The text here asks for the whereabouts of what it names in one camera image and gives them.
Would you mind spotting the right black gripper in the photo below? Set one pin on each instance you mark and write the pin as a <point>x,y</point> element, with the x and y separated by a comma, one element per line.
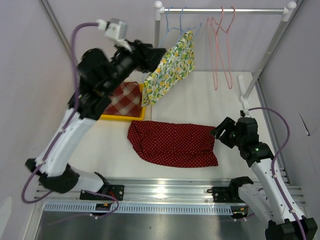
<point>227,124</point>

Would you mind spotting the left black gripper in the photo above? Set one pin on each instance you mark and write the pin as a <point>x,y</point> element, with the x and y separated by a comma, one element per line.
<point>146,57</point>

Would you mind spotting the red polka dot cloth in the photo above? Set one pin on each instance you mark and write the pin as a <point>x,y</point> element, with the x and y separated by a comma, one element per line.
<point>178,145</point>

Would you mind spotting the lemon print skirt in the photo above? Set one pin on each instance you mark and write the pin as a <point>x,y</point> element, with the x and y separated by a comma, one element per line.
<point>161,80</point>

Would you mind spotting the blue wire hanger back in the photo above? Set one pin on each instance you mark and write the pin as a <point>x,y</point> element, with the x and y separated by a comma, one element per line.
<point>182,31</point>

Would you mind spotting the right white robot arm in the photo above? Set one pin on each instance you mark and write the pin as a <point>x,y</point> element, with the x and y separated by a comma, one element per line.
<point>273,205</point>

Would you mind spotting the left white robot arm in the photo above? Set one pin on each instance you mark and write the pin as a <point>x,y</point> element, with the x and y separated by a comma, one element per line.
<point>52,166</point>

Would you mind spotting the red checkered cloth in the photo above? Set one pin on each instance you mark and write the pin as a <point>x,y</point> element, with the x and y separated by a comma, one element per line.
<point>126,100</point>

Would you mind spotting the yellow plastic tray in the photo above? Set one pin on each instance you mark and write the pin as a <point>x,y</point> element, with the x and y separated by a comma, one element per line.
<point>126,119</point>

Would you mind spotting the silver clothes rack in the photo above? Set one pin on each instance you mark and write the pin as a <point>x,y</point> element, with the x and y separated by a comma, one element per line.
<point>286,15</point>

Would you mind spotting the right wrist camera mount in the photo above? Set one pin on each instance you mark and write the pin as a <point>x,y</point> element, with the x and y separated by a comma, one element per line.
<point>243,113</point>

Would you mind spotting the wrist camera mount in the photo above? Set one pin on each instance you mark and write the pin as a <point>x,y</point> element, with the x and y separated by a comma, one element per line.
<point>115,30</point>
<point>243,113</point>

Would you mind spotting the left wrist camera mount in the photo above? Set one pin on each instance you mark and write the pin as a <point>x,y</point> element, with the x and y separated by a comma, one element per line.
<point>115,30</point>

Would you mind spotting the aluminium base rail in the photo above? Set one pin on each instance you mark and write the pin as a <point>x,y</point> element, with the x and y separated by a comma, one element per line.
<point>167,196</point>

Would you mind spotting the pink wire hanger right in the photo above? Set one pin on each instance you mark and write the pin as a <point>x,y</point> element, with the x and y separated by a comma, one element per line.
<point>227,73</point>

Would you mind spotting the pink wire hanger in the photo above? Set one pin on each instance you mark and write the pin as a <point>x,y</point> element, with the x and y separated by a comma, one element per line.
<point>213,47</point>
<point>227,73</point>

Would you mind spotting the pink wire hanger left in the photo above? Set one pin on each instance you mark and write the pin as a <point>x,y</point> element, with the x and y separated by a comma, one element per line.
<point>213,47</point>

